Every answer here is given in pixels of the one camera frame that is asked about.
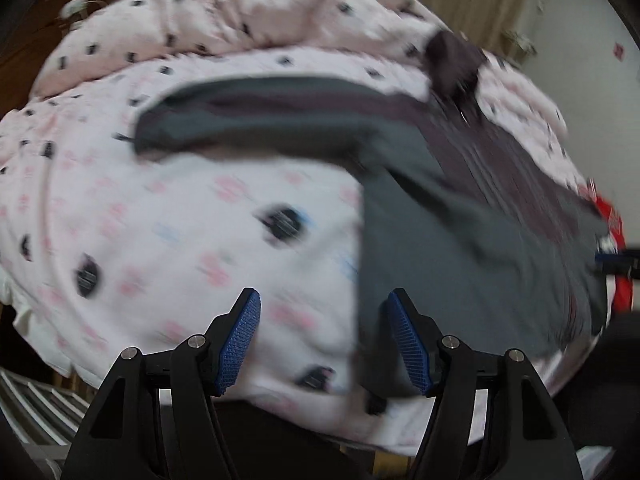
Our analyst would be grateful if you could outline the pink cat print bed sheet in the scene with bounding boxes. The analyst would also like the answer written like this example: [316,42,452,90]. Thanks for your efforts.
[0,45,601,456]

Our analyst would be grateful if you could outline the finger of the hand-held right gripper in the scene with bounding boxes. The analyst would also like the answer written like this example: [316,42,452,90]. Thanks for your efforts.
[595,246,640,279]

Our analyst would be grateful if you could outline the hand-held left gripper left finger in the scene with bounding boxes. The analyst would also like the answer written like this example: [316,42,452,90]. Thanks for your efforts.
[60,286,263,480]

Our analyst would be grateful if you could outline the white slatted frame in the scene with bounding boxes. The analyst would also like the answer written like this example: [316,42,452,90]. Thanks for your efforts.
[0,365,98,461]

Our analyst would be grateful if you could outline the red jacket with white trim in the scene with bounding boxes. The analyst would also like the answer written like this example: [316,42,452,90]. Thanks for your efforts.
[582,182,636,311]

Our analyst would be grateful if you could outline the beige curtain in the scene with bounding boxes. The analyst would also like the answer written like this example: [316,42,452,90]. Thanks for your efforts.
[380,0,531,66]

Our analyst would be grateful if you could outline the white shelf rack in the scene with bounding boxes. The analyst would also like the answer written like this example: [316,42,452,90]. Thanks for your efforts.
[505,30,538,58]

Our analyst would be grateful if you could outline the pink cat print quilt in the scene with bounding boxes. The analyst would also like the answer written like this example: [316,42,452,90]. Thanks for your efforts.
[30,0,501,101]

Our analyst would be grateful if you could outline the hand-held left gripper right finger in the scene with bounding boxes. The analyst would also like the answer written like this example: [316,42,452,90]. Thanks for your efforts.
[384,287,583,480]

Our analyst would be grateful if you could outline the grey and purple hooded jacket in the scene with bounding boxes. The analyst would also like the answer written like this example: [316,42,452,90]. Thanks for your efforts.
[134,30,613,416]

